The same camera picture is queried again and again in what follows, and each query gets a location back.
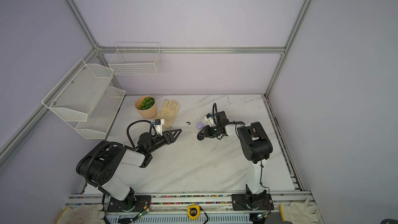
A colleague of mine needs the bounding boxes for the yellow tape measure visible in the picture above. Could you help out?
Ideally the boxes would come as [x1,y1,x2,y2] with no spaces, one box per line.
[187,204,201,220]

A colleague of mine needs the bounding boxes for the white glove right of rail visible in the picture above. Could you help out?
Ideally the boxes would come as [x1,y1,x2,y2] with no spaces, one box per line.
[279,198,321,224]

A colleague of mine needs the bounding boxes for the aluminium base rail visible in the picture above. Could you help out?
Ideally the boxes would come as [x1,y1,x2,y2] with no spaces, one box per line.
[66,191,316,224]

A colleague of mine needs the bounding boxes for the white wire basket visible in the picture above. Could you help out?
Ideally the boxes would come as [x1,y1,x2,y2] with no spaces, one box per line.
[108,42,162,76]

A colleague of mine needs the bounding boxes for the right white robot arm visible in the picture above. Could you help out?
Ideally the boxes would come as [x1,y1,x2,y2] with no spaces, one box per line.
[197,103,274,212]

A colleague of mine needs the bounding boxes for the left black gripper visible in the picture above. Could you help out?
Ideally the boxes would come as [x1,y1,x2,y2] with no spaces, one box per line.
[148,129,181,154]

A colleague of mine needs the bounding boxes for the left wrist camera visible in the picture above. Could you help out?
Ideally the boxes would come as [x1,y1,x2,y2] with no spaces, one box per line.
[152,119,164,136]

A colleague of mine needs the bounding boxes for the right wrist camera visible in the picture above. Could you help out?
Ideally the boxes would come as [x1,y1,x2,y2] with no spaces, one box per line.
[204,114,216,127]

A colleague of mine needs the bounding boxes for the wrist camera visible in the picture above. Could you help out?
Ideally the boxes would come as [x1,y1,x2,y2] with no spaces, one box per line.
[204,114,216,127]
[152,119,164,136]

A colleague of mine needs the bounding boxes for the peach pot with succulent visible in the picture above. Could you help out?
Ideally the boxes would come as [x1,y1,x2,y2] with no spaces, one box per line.
[135,95,158,119]

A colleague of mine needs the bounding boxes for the beige work glove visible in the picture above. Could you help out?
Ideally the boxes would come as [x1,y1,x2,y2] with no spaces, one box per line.
[155,99,180,129]

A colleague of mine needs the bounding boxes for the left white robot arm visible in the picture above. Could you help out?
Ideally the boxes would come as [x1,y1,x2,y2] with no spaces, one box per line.
[76,119,182,211]

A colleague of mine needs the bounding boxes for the white mesh two-tier shelf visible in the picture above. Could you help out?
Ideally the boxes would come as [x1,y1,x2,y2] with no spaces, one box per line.
[42,59,125,140]

